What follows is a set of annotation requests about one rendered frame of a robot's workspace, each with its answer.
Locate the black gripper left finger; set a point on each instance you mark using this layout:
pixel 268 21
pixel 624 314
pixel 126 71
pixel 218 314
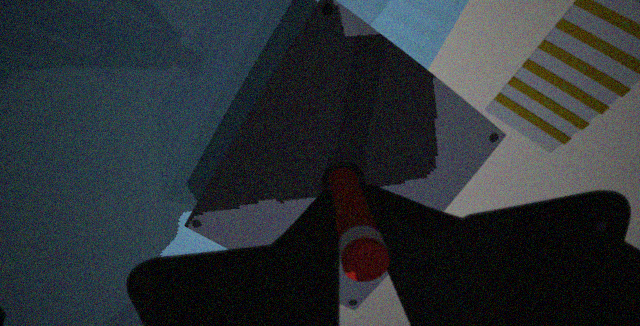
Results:
pixel 294 280

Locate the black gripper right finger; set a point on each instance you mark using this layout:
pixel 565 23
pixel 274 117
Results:
pixel 442 265

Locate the dark red cylindrical peg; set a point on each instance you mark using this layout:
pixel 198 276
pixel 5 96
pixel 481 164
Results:
pixel 362 249

